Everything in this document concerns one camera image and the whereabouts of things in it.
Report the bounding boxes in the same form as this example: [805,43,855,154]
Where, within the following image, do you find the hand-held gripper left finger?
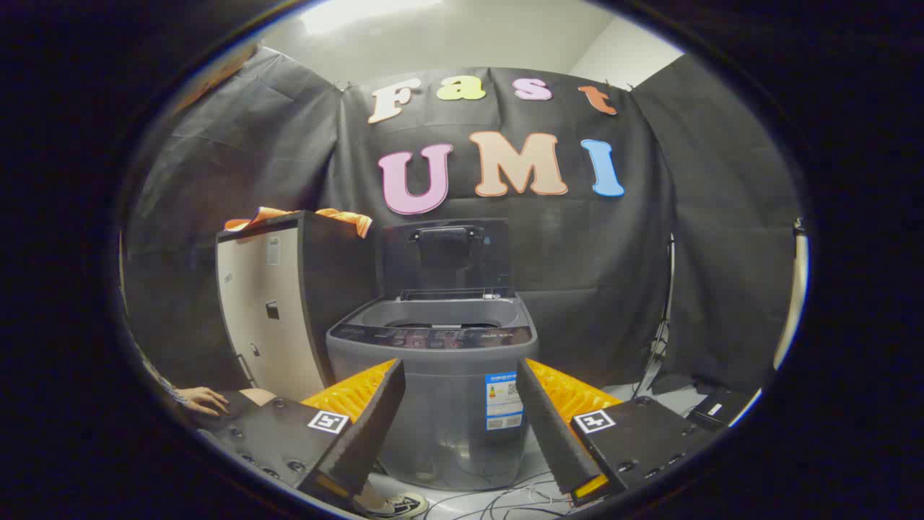
[199,358,407,511]

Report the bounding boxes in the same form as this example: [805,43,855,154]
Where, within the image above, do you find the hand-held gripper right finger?
[515,357,715,507]

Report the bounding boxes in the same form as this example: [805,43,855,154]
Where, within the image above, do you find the grey washing machine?
[326,289,539,492]

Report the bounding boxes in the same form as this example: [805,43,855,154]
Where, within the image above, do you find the orange shirt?
[224,207,374,240]

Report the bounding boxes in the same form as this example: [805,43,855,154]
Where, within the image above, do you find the person's black and white shoe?
[359,491,430,519]

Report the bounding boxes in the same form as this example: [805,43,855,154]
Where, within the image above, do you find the beige and dark cabinet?
[215,210,378,402]

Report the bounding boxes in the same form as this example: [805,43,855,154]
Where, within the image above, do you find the black box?
[694,388,756,431]

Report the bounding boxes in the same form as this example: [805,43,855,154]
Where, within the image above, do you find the black backdrop cloth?
[123,45,802,397]

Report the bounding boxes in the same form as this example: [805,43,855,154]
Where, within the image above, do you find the cables on floor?
[421,472,580,520]

